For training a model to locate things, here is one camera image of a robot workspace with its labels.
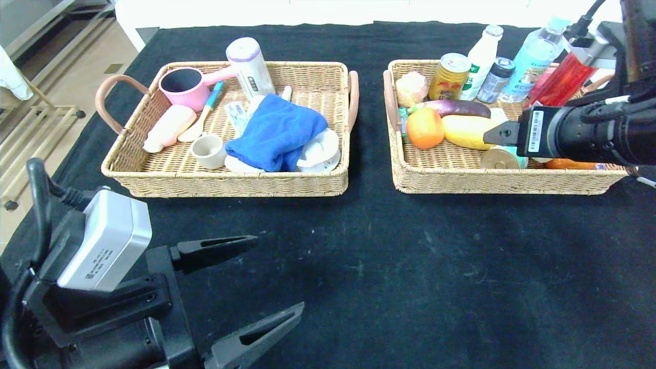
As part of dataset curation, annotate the black camera cable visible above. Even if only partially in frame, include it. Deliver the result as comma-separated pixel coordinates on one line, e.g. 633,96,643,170
0,158,98,369
564,0,608,39

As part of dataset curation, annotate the wicker basket with food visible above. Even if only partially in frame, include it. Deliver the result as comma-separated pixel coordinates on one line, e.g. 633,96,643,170
383,60,639,195

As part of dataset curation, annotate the white plastic bowl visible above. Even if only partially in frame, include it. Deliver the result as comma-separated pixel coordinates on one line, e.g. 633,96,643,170
296,128,340,173

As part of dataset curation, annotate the pink yellow cupcake toy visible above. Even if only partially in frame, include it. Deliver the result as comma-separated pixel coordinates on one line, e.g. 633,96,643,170
395,72,429,108

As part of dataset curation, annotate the wicker basket with utensils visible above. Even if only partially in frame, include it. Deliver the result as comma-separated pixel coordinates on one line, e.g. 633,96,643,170
96,61,359,198

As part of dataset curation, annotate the white hanging cloth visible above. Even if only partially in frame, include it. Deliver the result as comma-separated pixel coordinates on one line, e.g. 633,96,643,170
0,45,35,101

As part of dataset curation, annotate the white mug with handle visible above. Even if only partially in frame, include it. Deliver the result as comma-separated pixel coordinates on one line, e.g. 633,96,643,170
191,134,228,171

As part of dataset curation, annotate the blue microfibre towel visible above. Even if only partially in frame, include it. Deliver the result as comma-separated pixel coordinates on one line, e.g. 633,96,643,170
225,94,329,173

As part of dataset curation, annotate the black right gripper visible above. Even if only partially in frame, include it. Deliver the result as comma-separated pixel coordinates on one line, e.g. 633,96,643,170
483,106,598,161

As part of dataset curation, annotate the beige tumbler purple lid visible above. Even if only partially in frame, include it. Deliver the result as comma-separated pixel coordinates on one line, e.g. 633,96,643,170
227,38,277,102

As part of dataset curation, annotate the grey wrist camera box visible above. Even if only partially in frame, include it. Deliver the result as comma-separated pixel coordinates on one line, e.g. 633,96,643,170
564,20,618,70
56,189,153,293

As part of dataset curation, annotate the red drink can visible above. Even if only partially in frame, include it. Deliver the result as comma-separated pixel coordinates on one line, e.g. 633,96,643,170
528,51,598,108

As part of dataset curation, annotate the yellow spoon blue handle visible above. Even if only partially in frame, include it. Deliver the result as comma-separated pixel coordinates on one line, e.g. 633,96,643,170
178,82,225,143

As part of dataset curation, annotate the green white candy box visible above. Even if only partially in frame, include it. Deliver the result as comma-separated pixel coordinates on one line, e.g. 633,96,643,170
489,108,519,125

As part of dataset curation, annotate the orange fruit with smooth skin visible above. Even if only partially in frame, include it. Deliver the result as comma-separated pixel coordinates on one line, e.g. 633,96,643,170
544,158,608,171

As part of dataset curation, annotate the clear water bottle blue cap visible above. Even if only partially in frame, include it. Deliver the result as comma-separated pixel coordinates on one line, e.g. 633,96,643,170
498,18,572,104

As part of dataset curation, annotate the white milk bottle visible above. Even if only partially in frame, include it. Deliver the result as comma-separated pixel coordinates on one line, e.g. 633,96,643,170
458,26,504,102

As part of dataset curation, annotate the round orange fruit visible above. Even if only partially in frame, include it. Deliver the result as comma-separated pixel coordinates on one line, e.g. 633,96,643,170
406,107,445,150

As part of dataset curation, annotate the white table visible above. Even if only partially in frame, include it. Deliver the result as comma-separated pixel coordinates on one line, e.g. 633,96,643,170
115,0,534,52

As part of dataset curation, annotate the pink lotion bottle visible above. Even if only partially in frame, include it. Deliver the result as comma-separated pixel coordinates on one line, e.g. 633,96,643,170
142,105,198,154

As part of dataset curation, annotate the purple eggplant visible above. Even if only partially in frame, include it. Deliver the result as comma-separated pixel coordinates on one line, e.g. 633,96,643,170
410,100,491,118

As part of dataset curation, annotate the wooden rolling rack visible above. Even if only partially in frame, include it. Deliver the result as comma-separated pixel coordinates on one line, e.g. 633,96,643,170
0,77,87,212

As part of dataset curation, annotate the clear cutlery case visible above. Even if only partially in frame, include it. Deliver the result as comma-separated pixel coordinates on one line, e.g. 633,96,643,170
226,101,250,137

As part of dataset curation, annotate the yellow drink can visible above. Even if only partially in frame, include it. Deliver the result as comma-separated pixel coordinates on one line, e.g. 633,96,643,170
428,54,471,102

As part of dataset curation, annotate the white soap bar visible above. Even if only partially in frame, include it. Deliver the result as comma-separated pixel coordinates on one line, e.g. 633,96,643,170
225,155,264,174

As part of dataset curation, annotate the grey framed low platform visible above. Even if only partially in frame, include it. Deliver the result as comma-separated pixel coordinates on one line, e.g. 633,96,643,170
0,0,117,65

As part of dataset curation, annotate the pink saucepan cup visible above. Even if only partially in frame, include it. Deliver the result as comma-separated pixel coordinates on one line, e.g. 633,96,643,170
159,67,237,113

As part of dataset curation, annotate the yellow oblong fruit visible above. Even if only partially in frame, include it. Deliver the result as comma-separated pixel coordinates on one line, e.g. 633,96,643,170
442,115,500,150

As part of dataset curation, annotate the small grey capped bottle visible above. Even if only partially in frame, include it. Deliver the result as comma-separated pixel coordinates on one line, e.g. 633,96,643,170
477,57,515,104

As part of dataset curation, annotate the white tin can gold lid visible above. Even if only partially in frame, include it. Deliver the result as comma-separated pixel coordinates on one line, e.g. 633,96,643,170
480,145,528,170

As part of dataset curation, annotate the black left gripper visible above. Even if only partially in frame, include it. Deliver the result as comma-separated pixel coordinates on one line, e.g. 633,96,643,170
72,235,305,369

